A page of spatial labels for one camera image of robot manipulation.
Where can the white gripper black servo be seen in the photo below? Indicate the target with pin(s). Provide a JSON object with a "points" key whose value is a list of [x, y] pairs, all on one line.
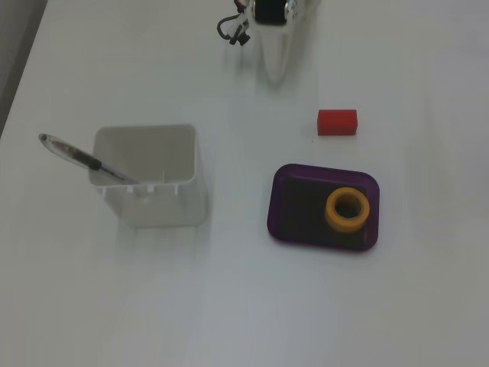
{"points": [[272, 11]]}

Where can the yellow tape roll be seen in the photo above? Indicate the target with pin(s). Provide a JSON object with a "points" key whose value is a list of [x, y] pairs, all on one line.
{"points": [[345, 226]]}

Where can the red rectangular block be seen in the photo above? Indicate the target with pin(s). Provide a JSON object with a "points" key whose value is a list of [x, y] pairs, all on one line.
{"points": [[337, 123]]}

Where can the purple metal tray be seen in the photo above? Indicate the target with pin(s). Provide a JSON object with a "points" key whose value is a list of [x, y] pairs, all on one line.
{"points": [[302, 214]]}

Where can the white plastic pen holder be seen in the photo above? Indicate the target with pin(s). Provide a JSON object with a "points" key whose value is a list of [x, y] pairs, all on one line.
{"points": [[164, 210]]}

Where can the black ballpoint pen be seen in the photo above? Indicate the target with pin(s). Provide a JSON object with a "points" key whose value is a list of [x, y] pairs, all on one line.
{"points": [[82, 158]]}

